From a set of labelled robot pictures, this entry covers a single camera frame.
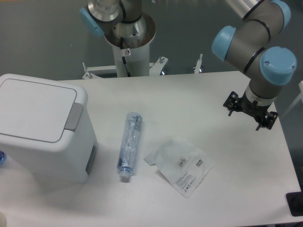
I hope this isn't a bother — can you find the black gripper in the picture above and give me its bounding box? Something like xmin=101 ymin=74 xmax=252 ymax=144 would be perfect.
xmin=223 ymin=91 xmax=278 ymax=131

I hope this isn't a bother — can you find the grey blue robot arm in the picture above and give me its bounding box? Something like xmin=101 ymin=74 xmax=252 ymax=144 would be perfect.
xmin=212 ymin=0 xmax=297 ymax=130

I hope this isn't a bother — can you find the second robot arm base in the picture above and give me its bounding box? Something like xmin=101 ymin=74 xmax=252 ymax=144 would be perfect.
xmin=80 ymin=0 xmax=156 ymax=49

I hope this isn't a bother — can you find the white trash can body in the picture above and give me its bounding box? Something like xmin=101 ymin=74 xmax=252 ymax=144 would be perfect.
xmin=0 ymin=82 xmax=98 ymax=183

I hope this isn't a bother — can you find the white trash can lid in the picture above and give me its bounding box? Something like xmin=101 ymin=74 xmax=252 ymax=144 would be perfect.
xmin=0 ymin=74 xmax=87 ymax=143

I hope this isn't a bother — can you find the clear plastic bag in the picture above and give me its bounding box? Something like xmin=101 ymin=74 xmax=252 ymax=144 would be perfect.
xmin=144 ymin=137 xmax=214 ymax=198

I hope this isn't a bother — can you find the black device at table edge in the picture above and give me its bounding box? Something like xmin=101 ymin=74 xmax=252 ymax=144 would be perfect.
xmin=286 ymin=192 xmax=303 ymax=217

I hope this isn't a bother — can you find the clear empty plastic bottle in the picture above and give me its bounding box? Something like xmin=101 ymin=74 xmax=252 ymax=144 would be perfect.
xmin=117 ymin=112 xmax=143 ymax=182

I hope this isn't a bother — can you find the blue bottle cap at edge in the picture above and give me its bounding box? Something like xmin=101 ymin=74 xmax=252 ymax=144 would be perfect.
xmin=0 ymin=150 xmax=7 ymax=166

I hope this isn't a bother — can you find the white frame at right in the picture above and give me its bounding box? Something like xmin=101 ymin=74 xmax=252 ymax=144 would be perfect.
xmin=281 ymin=81 xmax=303 ymax=118

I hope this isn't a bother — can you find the white bolt post bracket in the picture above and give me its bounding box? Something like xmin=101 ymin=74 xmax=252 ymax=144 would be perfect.
xmin=193 ymin=54 xmax=204 ymax=74

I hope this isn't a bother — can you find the white metal frame bracket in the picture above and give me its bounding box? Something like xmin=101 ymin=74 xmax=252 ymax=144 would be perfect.
xmin=81 ymin=56 xmax=169 ymax=79

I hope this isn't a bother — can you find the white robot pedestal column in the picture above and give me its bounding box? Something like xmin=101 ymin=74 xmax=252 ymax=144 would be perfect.
xmin=112 ymin=44 xmax=150 ymax=78

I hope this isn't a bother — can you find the black cable on pedestal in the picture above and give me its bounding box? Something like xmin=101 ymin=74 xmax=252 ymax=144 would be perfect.
xmin=119 ymin=36 xmax=131 ymax=78

